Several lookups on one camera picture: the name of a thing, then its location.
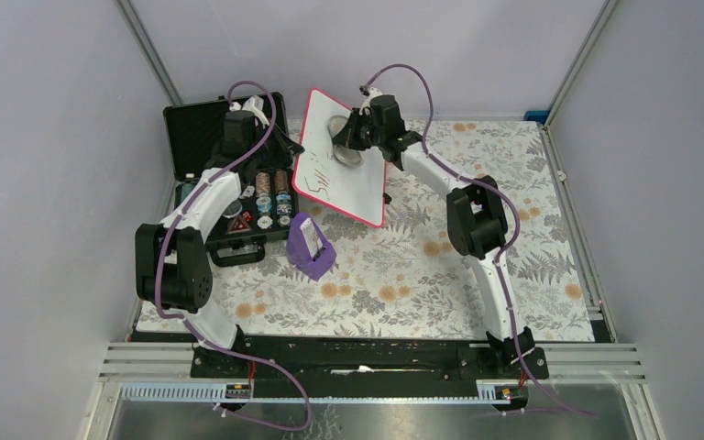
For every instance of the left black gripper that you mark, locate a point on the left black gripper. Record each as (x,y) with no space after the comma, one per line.
(288,148)

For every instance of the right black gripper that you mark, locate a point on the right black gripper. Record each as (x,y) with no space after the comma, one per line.
(346,136)

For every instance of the grey eraser cloth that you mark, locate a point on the grey eraser cloth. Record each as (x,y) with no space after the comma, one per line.
(343,154)

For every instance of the pink framed whiteboard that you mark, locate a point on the pink framed whiteboard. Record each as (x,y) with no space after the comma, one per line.
(319,176)

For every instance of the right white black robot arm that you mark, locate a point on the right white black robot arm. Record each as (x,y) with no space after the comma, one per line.
(475,212)

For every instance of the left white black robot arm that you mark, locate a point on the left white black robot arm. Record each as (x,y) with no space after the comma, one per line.
(173,271)

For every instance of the orange poker chip stack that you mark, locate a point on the orange poker chip stack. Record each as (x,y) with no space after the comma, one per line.
(263,184)

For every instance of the blue poker chip stack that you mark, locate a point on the blue poker chip stack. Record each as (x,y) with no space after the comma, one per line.
(264,205)

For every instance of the black poker chip case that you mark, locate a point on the black poker chip case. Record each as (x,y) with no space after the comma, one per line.
(200,139)

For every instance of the purple box holder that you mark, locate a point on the purple box holder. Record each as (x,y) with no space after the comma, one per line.
(307,248)

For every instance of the floral tablecloth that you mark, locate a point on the floral tablecloth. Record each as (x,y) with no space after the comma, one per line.
(404,279)

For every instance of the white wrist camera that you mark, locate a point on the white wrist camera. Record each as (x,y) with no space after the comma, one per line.
(254,105)

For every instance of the blue corner bracket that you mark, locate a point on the blue corner bracket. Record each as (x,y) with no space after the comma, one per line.
(537,116)

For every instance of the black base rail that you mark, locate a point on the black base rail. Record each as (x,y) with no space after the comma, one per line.
(301,355)

